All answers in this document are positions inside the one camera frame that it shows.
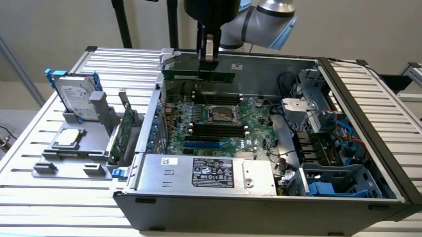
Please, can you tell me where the CPU socket with metal frame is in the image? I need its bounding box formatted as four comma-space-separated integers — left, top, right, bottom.
202, 104, 242, 123

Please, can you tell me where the black stand pole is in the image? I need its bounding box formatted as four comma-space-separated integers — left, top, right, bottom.
166, 0, 182, 49
110, 0, 134, 49

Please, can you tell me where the silver case release latch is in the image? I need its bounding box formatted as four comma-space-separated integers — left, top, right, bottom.
158, 48, 183, 69

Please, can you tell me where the aluminium side frame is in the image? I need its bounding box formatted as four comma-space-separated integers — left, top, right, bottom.
397, 62, 422, 102

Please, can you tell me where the green graphics card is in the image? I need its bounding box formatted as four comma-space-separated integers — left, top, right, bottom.
106, 102, 141, 165

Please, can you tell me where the blue wire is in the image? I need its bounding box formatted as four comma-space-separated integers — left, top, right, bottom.
332, 118, 364, 166

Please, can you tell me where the blue expansion slot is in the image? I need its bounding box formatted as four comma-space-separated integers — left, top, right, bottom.
183, 141, 222, 151

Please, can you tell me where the green Dell motherboard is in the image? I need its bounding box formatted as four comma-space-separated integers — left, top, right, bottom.
163, 90, 289, 173

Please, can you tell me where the green RAM stick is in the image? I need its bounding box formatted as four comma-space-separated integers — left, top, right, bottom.
162, 69, 237, 83

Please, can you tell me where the black fan shroud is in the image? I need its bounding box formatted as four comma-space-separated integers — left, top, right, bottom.
294, 131, 341, 166

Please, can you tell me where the long black expansion slot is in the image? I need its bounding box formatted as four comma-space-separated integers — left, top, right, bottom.
183, 135, 221, 143

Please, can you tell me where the silver power supply unit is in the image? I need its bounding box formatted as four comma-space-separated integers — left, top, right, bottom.
126, 154, 278, 197

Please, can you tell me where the silver hard disk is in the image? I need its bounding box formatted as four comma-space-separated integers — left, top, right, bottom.
54, 75, 102, 121

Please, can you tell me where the black open PC case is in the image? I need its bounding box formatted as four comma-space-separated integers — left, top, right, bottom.
111, 48, 422, 232

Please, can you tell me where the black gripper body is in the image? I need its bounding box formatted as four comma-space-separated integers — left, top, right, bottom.
183, 0, 246, 28

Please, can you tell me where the red wire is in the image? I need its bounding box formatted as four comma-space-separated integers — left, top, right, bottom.
333, 111, 368, 155

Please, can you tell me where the small silver chipset heatsink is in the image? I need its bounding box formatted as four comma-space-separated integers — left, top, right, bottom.
235, 151, 258, 161

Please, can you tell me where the black RAM slot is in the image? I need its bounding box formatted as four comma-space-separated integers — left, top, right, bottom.
193, 97, 245, 105
193, 92, 243, 100
191, 123, 249, 131
190, 129, 249, 138

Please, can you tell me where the silver metal drive cage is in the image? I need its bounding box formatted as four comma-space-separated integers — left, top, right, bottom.
282, 68, 345, 133

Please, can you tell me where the silver CPU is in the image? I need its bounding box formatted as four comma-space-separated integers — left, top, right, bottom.
52, 129, 84, 147

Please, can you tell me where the grey parts rack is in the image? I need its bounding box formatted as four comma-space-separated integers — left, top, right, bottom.
31, 90, 147, 181

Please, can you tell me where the thin black cable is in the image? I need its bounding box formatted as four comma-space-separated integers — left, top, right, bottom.
328, 57, 398, 96

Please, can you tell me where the black bracket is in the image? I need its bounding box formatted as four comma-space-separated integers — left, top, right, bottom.
378, 73, 410, 95

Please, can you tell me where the blue plastic disk bay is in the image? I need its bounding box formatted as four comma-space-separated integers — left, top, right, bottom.
290, 161, 386, 198

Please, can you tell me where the blue case latch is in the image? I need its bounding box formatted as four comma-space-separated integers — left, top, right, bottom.
111, 167, 129, 179

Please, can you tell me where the blue disk carrier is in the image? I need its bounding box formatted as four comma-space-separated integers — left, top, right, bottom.
44, 69, 105, 124

